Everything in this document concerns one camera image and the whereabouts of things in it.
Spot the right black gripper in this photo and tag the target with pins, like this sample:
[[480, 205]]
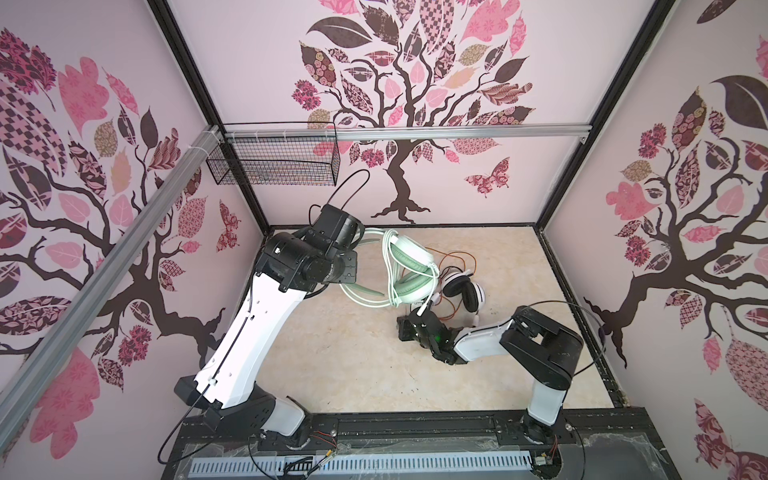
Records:
[[404, 327]]

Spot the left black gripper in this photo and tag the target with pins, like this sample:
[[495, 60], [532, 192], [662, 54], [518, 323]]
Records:
[[348, 272]]

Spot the mint green headphones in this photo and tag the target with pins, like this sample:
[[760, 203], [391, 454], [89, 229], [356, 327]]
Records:
[[412, 273]]

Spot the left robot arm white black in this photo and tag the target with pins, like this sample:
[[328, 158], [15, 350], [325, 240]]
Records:
[[290, 268]]

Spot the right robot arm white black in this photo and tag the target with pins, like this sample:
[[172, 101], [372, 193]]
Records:
[[547, 350]]

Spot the white black headphones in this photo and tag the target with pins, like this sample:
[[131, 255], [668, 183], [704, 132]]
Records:
[[472, 294]]

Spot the black wire mesh basket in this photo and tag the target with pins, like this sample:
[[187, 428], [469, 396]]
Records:
[[286, 153]]

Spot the aluminium rail back wall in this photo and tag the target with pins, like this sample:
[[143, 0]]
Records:
[[408, 132]]

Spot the aluminium rail wall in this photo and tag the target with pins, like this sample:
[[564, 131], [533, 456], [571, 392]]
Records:
[[21, 395], [408, 132]]

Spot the white slotted cable duct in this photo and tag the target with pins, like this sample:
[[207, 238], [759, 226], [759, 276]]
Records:
[[346, 466]]

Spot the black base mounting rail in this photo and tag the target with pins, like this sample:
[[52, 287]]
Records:
[[506, 427]]

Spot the aluminium rail left wall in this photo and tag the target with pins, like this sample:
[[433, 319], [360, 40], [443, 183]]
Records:
[[21, 395]]

